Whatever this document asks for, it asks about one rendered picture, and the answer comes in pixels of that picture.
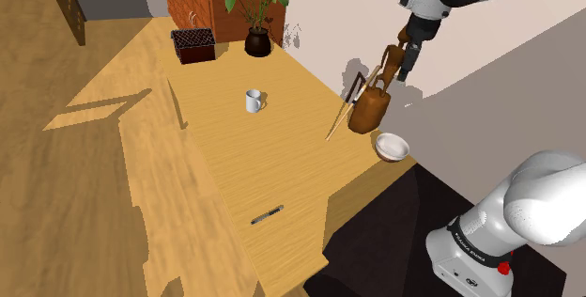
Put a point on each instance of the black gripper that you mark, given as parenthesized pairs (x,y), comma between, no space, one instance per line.
(423,28)

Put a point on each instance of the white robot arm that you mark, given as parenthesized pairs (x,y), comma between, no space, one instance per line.
(540,195)

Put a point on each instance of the dark thin utensil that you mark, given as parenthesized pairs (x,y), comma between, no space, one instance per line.
(357,81)

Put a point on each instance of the brown utensil jar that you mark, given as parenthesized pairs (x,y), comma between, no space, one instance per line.
(368,110)

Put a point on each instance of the pale wooden stick utensil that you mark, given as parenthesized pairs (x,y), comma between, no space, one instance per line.
(348,112)

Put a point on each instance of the white bowl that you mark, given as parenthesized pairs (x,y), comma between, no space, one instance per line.
(392,146)

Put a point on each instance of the green plant in black pot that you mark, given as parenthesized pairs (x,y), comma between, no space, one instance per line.
(257,39)

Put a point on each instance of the white mug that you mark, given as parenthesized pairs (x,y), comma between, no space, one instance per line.
(252,101)

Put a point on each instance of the light wooden table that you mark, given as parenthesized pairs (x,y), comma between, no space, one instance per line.
(274,167)

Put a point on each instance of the dark robot stand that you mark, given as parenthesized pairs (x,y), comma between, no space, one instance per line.
(389,236)

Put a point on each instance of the black pen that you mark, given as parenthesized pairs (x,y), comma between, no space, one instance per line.
(268,214)

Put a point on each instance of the dark woven basket box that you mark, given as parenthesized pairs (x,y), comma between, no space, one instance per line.
(194,46)

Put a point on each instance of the brown wooden panel with holes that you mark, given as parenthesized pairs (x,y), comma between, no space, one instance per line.
(68,3)

